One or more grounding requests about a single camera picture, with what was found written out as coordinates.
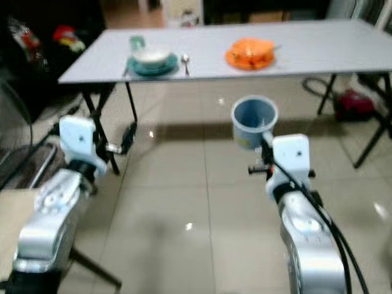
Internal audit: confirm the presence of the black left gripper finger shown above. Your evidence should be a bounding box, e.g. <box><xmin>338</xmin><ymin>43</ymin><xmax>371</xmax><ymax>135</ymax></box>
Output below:
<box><xmin>124</xmin><ymin>122</ymin><xmax>139</xmax><ymax>155</ymax></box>

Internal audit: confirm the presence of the blue plastic cup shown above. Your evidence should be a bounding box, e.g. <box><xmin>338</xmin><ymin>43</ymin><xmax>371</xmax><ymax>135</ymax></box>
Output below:
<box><xmin>230</xmin><ymin>94</ymin><xmax>280</xmax><ymax>151</ymax></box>

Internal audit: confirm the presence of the teal plate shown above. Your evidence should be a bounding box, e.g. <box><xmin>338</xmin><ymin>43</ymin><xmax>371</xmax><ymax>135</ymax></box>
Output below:
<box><xmin>127</xmin><ymin>55</ymin><xmax>180</xmax><ymax>78</ymax></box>

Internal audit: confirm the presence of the white bowl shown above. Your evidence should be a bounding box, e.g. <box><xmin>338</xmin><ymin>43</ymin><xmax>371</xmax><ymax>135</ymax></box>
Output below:
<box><xmin>133</xmin><ymin>47</ymin><xmax>174</xmax><ymax>69</ymax></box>

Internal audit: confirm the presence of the metal tray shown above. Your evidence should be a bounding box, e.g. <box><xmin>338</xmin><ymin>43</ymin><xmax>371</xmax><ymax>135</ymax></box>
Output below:
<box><xmin>0</xmin><ymin>143</ymin><xmax>63</xmax><ymax>192</ymax></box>

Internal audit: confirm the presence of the white folding table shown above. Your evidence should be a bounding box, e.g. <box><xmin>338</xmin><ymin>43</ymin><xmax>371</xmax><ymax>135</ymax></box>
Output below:
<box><xmin>58</xmin><ymin>18</ymin><xmax>392</xmax><ymax>169</ymax></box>

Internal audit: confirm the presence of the red vacuum cleaner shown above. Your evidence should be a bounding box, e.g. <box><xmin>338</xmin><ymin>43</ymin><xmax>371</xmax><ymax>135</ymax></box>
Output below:
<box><xmin>333</xmin><ymin>88</ymin><xmax>375</xmax><ymax>122</ymax></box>

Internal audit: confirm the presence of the metal spoon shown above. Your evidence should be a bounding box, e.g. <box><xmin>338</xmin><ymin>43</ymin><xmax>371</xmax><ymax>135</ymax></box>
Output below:
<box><xmin>180</xmin><ymin>53</ymin><xmax>192</xmax><ymax>78</ymax></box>

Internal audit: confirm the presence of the green cup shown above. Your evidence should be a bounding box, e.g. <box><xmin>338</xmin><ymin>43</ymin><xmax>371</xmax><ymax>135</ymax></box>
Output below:
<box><xmin>129</xmin><ymin>34</ymin><xmax>146</xmax><ymax>56</ymax></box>

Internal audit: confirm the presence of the black standing fan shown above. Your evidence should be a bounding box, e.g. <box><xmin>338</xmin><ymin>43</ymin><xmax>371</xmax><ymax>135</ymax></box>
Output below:
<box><xmin>0</xmin><ymin>78</ymin><xmax>30</xmax><ymax>161</ymax></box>

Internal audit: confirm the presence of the red toy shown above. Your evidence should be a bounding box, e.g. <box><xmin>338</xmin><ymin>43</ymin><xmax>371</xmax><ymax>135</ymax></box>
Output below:
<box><xmin>53</xmin><ymin>25</ymin><xmax>86</xmax><ymax>54</ymax></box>

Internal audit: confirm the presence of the wooden counter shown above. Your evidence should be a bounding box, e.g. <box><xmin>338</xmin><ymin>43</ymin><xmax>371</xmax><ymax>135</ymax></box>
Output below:
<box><xmin>0</xmin><ymin>187</ymin><xmax>39</xmax><ymax>284</ymax></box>

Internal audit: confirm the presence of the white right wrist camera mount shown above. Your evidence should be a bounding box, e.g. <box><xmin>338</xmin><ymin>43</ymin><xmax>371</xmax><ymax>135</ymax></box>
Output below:
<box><xmin>265</xmin><ymin>133</ymin><xmax>312</xmax><ymax>201</ymax></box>

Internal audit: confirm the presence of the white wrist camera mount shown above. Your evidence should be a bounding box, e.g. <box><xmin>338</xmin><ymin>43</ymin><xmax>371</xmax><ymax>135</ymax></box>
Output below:
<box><xmin>59</xmin><ymin>116</ymin><xmax>106</xmax><ymax>179</ymax></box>
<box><xmin>265</xmin><ymin>133</ymin><xmax>312</xmax><ymax>201</ymax></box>

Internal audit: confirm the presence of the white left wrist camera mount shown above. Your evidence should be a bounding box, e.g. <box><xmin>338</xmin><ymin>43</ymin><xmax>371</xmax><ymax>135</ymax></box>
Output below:
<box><xmin>59</xmin><ymin>116</ymin><xmax>106</xmax><ymax>179</ymax></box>

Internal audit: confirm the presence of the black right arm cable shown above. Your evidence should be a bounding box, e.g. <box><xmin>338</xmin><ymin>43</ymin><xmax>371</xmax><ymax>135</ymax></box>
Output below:
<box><xmin>271</xmin><ymin>158</ymin><xmax>372</xmax><ymax>294</ymax></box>

